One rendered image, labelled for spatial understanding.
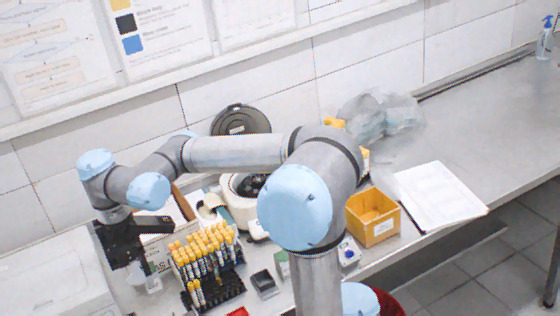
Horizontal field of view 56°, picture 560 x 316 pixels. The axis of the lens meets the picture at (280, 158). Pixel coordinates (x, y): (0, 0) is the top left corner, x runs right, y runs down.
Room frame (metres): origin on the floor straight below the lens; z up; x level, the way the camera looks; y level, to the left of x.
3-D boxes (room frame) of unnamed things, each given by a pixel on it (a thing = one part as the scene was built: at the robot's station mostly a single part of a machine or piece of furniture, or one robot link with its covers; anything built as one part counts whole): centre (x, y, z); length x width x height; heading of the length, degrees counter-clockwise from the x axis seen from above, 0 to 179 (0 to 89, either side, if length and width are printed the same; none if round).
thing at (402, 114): (1.81, -0.50, 0.94); 0.20 x 0.17 x 0.14; 88
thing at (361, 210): (1.23, -0.25, 0.93); 0.13 x 0.13 x 0.10; 23
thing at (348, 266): (1.11, -0.13, 0.92); 0.13 x 0.07 x 0.08; 24
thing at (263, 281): (1.07, 0.10, 0.89); 0.09 x 0.05 x 0.04; 21
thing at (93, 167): (0.92, 0.37, 1.42); 0.09 x 0.08 x 0.11; 57
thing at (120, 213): (0.92, 0.37, 1.34); 0.08 x 0.08 x 0.05
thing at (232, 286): (1.07, 0.25, 0.93); 0.17 x 0.09 x 0.11; 114
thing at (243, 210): (1.40, 0.08, 0.94); 0.30 x 0.24 x 0.12; 15
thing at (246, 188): (1.42, 0.08, 0.97); 0.15 x 0.15 x 0.07
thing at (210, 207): (1.37, 0.26, 0.92); 0.24 x 0.12 x 0.10; 24
